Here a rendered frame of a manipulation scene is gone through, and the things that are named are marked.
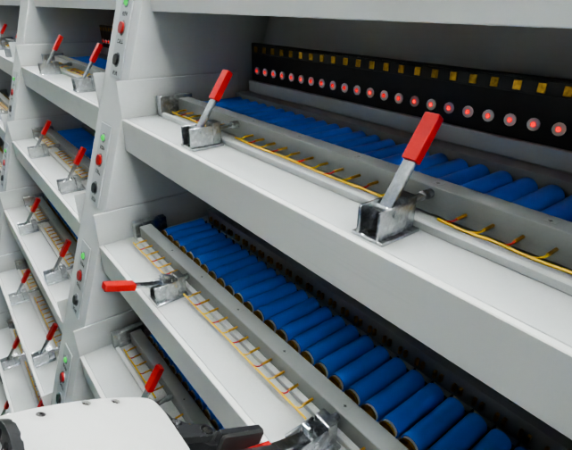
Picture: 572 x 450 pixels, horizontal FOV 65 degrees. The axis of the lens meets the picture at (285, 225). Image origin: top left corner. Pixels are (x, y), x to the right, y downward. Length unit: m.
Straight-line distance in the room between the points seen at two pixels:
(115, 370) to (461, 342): 0.58
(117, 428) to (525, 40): 0.46
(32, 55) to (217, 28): 0.71
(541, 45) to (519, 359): 0.31
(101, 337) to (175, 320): 0.28
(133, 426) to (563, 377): 0.23
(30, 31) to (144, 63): 0.70
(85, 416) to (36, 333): 0.91
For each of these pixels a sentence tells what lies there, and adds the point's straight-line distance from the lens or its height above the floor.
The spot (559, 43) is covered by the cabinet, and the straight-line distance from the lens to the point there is 0.49.
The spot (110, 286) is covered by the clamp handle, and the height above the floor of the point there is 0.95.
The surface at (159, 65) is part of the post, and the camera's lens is 0.68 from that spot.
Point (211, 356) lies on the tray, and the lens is 0.48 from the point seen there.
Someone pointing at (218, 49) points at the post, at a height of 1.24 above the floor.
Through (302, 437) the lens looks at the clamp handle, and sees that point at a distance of 0.38.
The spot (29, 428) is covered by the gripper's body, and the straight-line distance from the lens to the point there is 0.27.
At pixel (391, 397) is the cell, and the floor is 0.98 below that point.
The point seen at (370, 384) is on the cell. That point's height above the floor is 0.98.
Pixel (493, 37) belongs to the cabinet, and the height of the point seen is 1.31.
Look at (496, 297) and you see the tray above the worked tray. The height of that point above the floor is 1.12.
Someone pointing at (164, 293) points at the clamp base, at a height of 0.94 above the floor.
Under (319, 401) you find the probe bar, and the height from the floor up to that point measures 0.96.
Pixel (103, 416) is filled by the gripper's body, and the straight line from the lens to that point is 0.29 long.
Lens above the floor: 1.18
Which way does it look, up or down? 14 degrees down
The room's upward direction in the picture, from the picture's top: 16 degrees clockwise
